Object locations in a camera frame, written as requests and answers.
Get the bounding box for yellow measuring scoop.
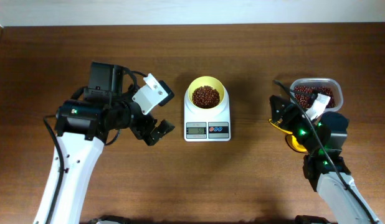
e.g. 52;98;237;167
268;119;308;154

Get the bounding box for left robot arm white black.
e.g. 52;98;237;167
34;62;174;223

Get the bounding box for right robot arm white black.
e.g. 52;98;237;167
269;94;380;223

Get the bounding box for red beans in bowl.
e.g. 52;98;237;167
192;86;220;109

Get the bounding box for white digital kitchen scale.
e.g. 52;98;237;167
184;85;231;142

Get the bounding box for yellow plastic bowl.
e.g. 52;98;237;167
187;76;226;110

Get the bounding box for red beans in container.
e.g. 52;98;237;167
293;85;335;109

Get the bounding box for clear plastic container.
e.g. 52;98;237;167
290;78;343;112

